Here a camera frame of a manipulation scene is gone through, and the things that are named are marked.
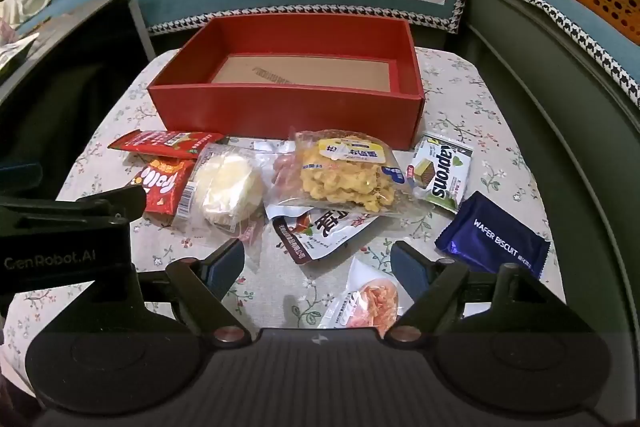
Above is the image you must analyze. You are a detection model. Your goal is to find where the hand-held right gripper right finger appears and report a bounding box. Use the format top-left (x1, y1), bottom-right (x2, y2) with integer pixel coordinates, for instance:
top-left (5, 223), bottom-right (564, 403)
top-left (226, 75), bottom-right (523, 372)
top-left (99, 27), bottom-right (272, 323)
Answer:
top-left (387, 241), bottom-right (586, 349)

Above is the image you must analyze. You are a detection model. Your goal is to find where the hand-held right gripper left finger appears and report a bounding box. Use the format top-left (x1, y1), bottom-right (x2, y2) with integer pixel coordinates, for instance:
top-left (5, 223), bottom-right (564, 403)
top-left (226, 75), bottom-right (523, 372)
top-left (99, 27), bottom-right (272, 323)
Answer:
top-left (75, 238), bottom-right (252, 349)

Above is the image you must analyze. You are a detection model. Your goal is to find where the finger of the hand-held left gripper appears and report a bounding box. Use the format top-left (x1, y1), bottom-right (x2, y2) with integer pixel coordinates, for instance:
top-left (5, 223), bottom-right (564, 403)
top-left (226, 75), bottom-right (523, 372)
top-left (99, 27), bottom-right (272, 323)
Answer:
top-left (0, 184), bottom-right (147, 228)
top-left (0, 163), bottom-right (45, 195)

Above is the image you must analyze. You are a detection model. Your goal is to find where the clear packet with round cake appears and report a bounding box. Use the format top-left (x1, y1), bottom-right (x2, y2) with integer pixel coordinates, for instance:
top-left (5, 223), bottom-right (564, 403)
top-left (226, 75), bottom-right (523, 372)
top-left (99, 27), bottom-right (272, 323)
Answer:
top-left (175, 143), bottom-right (266, 238)

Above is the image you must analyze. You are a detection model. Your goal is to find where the long red snack packet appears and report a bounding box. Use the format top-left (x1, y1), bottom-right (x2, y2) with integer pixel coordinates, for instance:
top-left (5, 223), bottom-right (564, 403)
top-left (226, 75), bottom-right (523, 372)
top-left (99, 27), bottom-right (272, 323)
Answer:
top-left (107, 130), bottom-right (226, 168)

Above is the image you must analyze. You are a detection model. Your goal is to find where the dark blue wafer packet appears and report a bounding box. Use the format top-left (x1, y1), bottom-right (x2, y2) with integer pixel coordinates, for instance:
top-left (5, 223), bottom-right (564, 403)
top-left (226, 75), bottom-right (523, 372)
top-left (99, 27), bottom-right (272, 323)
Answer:
top-left (434, 191), bottom-right (552, 280)

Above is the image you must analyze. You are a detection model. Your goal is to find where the clear packet of yellow crisps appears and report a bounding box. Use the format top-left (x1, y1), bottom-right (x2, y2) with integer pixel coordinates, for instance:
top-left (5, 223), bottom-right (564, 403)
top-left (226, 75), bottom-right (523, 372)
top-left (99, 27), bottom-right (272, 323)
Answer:
top-left (292, 129), bottom-right (416, 215)

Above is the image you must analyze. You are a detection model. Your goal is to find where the red cardboard box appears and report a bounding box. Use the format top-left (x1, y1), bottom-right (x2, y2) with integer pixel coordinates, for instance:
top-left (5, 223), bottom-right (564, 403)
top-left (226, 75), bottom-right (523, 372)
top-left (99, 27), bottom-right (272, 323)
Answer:
top-left (147, 17), bottom-right (426, 148)

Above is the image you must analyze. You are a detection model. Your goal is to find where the clear packet of pink shrimp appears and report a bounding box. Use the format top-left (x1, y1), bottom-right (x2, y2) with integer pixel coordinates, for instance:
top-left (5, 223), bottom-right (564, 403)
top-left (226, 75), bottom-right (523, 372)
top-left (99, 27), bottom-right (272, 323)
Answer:
top-left (314, 254), bottom-right (401, 333)

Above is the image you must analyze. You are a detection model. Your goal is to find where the short red snack packet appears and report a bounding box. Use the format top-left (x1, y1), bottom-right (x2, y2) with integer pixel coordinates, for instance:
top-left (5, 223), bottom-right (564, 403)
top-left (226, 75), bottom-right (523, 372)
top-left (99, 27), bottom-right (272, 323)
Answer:
top-left (131, 157), bottom-right (196, 215)

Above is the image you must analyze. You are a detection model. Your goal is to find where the white and brown egg packet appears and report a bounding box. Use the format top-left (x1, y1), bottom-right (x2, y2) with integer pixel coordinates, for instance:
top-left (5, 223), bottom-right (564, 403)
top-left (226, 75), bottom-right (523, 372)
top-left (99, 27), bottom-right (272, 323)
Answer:
top-left (263, 202), bottom-right (381, 265)

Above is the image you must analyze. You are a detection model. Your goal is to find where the green wafer packet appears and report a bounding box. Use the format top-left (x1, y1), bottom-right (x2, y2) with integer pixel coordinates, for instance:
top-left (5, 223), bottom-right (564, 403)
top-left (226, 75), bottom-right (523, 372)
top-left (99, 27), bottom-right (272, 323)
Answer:
top-left (406, 134), bottom-right (475, 214)

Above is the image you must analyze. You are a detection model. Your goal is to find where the white paper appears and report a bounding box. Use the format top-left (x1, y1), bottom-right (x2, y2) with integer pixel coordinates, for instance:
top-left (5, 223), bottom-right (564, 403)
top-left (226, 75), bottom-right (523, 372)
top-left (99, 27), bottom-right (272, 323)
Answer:
top-left (0, 32), bottom-right (41, 72)

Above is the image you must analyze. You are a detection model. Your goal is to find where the green sofa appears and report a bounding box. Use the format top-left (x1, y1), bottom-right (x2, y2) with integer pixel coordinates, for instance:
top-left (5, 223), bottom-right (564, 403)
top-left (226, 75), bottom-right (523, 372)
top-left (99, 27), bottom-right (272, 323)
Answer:
top-left (30, 0), bottom-right (640, 308)

